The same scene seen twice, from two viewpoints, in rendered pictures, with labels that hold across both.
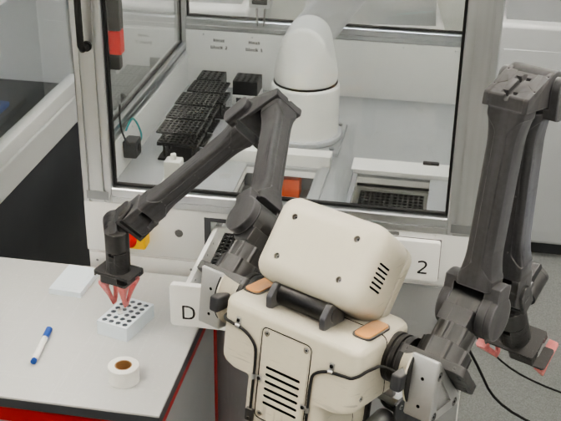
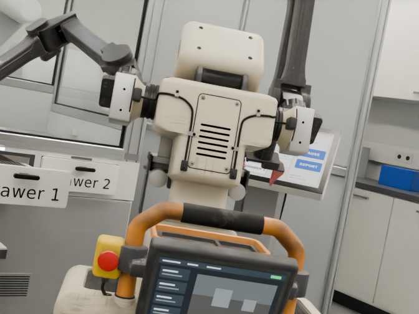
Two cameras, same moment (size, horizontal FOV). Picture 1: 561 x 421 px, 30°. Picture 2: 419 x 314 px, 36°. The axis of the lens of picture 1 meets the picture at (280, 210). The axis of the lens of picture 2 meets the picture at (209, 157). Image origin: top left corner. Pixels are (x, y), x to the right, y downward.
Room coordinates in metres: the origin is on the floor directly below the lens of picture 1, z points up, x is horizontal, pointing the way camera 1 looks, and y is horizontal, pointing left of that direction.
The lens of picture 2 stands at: (0.37, 1.03, 1.16)
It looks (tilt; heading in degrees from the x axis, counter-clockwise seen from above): 3 degrees down; 315
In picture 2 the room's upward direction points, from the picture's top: 10 degrees clockwise
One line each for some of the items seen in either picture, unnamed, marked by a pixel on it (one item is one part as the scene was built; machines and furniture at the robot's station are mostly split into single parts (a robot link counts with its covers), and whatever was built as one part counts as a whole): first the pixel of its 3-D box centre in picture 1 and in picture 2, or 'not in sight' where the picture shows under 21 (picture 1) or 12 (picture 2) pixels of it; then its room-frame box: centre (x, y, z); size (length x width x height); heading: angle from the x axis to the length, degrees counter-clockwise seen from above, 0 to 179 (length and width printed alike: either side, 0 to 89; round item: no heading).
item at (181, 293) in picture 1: (231, 309); (20, 185); (2.04, 0.11, 0.87); 0.29 x 0.02 x 0.11; 80
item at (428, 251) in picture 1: (381, 256); (79, 176); (2.30, -0.26, 0.87); 0.29 x 0.02 x 0.11; 80
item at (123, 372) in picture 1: (123, 372); not in sight; (1.92, 0.35, 0.78); 0.07 x 0.07 x 0.04
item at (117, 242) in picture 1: (116, 238); not in sight; (2.15, 0.38, 1.00); 0.07 x 0.06 x 0.07; 12
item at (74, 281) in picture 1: (74, 281); not in sight; (2.33, 0.53, 0.77); 0.13 x 0.09 x 0.02; 166
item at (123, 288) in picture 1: (120, 288); not in sight; (2.14, 0.38, 0.86); 0.07 x 0.07 x 0.09; 64
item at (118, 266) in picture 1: (118, 262); not in sight; (2.15, 0.38, 0.93); 0.10 x 0.07 x 0.07; 64
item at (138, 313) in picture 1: (125, 318); not in sight; (2.14, 0.37, 0.78); 0.12 x 0.08 x 0.04; 155
